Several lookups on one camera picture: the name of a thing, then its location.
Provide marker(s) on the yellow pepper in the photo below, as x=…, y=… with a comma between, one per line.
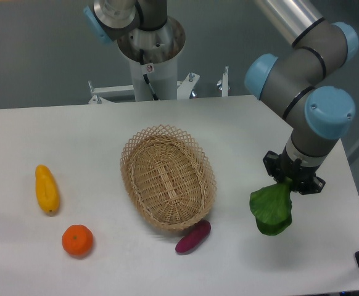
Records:
x=47, y=192

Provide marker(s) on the orange mandarin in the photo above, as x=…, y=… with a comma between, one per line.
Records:
x=77, y=240

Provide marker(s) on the woven wicker basket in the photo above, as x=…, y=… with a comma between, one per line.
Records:
x=168, y=177

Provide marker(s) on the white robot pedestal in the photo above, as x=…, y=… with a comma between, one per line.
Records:
x=153, y=60

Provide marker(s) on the purple sweet potato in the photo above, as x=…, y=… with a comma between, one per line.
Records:
x=194, y=238

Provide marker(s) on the white pedestal base frame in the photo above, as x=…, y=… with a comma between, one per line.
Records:
x=185, y=89

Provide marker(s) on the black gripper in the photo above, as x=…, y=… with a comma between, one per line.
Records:
x=303, y=179

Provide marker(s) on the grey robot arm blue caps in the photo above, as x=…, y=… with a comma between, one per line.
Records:
x=290, y=87

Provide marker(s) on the green leafy vegetable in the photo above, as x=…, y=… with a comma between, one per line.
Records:
x=272, y=207

